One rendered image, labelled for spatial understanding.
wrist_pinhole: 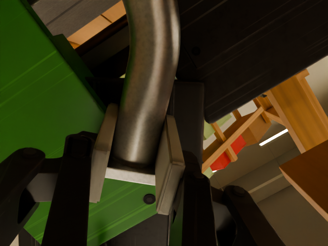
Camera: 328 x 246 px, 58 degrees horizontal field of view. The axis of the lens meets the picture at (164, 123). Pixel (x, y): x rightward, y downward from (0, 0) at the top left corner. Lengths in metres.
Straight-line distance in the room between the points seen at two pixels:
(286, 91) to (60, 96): 0.86
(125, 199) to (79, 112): 0.08
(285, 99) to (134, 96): 0.86
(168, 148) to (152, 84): 0.04
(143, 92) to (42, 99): 0.08
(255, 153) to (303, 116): 8.63
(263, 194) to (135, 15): 7.69
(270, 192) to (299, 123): 6.83
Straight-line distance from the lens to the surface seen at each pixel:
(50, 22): 0.79
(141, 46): 0.17
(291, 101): 1.02
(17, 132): 0.24
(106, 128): 0.16
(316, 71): 9.84
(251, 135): 4.20
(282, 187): 7.86
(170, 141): 0.16
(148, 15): 0.17
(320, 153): 0.79
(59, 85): 0.22
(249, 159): 9.67
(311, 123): 1.05
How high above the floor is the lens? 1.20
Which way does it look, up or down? 4 degrees up
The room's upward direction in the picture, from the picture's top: 148 degrees clockwise
